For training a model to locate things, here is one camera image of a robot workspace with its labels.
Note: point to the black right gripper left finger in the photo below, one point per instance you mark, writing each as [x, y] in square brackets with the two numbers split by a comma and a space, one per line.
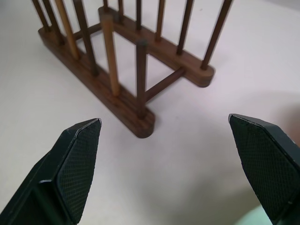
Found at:
[70, 168]

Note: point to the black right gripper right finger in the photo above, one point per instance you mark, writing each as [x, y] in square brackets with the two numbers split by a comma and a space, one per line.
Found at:
[264, 164]

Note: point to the wooden dish rack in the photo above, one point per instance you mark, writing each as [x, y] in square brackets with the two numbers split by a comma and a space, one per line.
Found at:
[122, 70]

